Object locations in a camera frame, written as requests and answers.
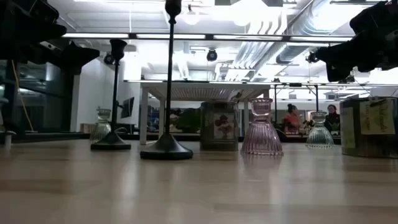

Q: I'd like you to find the black aluminium table frame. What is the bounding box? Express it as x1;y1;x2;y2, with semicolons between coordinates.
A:
0;130;343;146

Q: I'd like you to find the black monitor on pole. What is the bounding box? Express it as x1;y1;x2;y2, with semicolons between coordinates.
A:
120;96;136;119

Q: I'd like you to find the person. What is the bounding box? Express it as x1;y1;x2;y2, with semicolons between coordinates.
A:
281;103;301;135
323;104;341;133

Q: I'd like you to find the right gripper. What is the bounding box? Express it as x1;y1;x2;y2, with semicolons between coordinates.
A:
315;0;398;83

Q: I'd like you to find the tall black candlestick holder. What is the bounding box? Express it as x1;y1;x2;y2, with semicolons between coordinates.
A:
139;0;194;161

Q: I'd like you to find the wooden slat crate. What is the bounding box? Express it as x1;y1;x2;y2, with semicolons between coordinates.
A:
80;123;98;134

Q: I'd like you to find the white perforated metal shelf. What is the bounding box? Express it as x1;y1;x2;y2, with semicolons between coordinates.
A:
139;81;271;146

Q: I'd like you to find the green scented candle tin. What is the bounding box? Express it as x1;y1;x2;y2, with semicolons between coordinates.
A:
339;96;398;159

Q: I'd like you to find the medium black candlestick holder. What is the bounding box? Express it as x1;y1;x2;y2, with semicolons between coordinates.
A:
90;39;132;152

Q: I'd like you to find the pink ribbed glass candle holder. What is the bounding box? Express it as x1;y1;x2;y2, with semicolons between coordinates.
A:
241;98;284;156

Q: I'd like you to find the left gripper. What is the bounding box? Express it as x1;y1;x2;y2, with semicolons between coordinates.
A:
0;0;100;75

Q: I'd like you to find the black ceiling spotlight cluster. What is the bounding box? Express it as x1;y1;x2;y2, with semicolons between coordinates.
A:
306;51;320;64

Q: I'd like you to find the floral scented candle tin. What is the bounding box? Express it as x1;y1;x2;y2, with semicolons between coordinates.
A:
199;100;239;152

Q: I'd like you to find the yellow cable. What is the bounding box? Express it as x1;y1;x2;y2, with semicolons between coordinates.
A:
11;59;35;132

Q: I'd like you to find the silver ventilation duct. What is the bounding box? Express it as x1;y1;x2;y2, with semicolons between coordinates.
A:
275;0;352;65

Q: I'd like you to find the long LED light bar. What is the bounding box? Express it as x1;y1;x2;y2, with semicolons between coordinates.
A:
61;32;354;43

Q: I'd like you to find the small white stand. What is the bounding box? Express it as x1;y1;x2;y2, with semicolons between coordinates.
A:
3;130;17;149

